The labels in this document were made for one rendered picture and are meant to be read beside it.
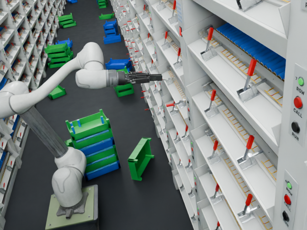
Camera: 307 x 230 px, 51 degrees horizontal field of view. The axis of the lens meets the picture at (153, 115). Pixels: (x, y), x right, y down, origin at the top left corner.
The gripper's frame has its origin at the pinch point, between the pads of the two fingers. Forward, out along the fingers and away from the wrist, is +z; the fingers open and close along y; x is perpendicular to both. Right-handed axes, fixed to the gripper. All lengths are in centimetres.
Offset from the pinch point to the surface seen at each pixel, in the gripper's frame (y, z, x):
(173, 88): 7.5, 8.7, -3.5
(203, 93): 56, 6, 17
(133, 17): -156, 8, -2
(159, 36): -15.7, 4.1, 17.7
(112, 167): -54, -20, -102
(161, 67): -15.7, 6.9, -0.6
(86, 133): -51, -40, -65
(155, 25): -15.9, 1.8, 23.6
